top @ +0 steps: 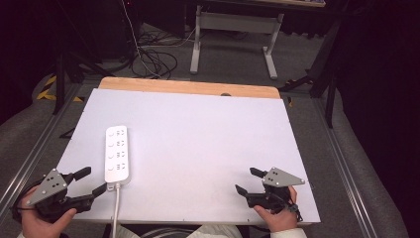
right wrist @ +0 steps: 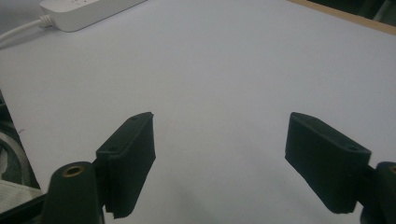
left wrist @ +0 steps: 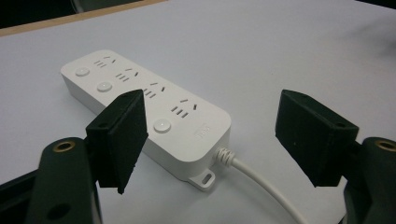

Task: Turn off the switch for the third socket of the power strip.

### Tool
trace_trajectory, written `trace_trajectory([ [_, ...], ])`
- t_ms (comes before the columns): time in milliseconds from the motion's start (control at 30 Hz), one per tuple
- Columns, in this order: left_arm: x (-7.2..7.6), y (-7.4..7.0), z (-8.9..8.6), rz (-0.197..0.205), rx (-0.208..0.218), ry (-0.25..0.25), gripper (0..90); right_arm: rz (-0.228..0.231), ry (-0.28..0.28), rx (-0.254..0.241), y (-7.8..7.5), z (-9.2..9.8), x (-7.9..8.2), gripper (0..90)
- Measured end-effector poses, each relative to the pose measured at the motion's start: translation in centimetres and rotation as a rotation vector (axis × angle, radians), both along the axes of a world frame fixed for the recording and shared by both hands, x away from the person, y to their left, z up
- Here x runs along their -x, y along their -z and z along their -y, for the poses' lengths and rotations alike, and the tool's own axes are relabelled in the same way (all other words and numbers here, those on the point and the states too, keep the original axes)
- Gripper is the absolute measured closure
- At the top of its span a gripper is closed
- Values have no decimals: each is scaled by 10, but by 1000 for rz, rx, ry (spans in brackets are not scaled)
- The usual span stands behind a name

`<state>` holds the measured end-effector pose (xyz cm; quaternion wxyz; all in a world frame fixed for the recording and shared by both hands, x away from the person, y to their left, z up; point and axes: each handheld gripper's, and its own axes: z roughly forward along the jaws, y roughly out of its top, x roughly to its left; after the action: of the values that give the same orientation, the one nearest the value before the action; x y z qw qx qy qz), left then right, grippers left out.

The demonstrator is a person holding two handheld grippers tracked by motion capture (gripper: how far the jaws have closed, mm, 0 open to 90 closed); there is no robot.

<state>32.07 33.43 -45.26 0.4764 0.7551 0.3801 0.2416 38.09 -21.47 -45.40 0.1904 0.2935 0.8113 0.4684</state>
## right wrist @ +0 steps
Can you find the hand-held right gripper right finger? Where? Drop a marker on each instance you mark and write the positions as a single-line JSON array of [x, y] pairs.
[[327, 165]]

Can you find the white power strip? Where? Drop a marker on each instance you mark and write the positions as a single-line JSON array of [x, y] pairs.
[[84, 12]]

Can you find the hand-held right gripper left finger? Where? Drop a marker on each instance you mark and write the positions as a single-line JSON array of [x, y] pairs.
[[127, 165]]

